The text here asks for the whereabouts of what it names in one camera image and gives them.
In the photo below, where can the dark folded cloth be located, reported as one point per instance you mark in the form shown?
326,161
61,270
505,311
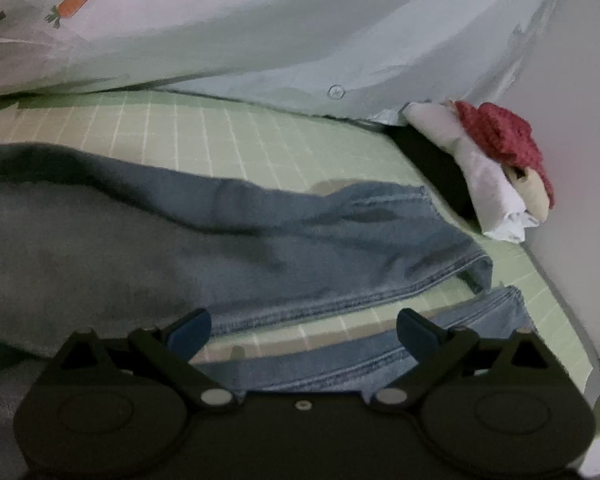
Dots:
440,170

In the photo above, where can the beige folded cloth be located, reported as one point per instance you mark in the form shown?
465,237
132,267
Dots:
532,200

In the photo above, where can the blue denim jeans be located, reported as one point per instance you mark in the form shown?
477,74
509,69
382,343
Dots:
280,240

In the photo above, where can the white folded cloth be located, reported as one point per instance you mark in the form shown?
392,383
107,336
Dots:
490,190

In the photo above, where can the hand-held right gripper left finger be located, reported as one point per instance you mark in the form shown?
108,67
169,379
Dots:
190,332

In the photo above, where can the light blue carrot-print shirt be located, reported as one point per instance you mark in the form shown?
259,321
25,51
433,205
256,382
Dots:
230,25

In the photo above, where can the red knitted garment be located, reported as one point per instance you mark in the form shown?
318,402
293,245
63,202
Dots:
500,135

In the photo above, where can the green grid mat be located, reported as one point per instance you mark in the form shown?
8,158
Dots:
230,140

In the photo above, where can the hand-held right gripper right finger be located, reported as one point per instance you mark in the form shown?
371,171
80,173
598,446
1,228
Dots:
417,332

